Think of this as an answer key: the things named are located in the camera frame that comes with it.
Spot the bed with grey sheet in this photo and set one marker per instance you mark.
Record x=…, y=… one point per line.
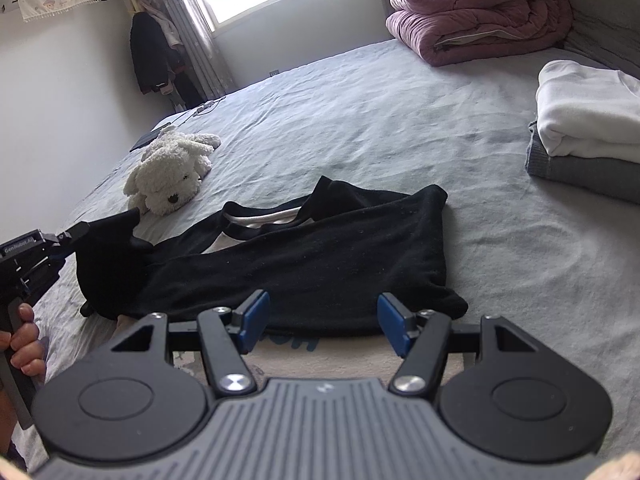
x=375, y=135

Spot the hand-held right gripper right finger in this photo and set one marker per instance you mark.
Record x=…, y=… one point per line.
x=392, y=322

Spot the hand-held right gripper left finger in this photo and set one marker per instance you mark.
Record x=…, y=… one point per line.
x=257, y=317

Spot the folded white garment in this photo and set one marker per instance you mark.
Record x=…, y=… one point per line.
x=585, y=105

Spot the white plush dog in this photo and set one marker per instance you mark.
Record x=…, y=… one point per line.
x=165, y=175

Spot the dark tablet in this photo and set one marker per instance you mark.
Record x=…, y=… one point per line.
x=147, y=140

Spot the black and cream sweatshirt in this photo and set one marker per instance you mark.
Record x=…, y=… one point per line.
x=300, y=260

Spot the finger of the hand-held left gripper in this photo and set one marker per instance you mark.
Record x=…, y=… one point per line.
x=72, y=240

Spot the person's left hand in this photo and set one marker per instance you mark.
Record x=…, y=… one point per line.
x=25, y=345

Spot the folded pink quilt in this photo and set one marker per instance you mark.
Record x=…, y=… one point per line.
x=475, y=15

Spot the folded grey garment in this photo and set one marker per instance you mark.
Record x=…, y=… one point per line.
x=585, y=175

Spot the grey quilted headboard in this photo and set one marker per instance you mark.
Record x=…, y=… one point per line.
x=605, y=10

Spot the grey patterned curtain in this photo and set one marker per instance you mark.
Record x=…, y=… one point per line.
x=200, y=25

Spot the hanging dark clothes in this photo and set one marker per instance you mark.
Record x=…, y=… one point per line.
x=150, y=55

